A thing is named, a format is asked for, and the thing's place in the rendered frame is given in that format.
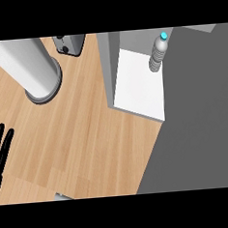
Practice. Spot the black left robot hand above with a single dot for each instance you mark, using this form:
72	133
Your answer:
0	150

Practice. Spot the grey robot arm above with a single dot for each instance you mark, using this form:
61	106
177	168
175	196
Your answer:
62	197

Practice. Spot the clear water bottle blue cap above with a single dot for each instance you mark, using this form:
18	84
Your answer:
158	52

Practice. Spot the dark grey cabinet door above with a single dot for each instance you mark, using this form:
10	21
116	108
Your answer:
194	119

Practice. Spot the white paper towel roll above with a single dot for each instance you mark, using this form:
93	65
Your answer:
26	66

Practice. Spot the grey toaster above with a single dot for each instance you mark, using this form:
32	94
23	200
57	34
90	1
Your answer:
69	44

